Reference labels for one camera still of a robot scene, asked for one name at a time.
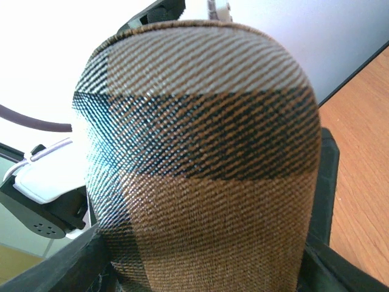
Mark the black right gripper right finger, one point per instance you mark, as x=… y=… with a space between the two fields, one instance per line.
x=322 y=269

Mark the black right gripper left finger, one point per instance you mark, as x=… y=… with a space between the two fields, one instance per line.
x=82 y=265

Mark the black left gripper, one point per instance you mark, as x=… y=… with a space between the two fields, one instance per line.
x=158 y=11

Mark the brown plaid glasses case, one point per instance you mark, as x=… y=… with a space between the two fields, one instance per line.
x=202 y=145

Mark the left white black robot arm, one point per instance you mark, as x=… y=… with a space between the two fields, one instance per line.
x=45 y=190

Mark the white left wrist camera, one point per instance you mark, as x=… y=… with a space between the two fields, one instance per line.
x=219 y=10

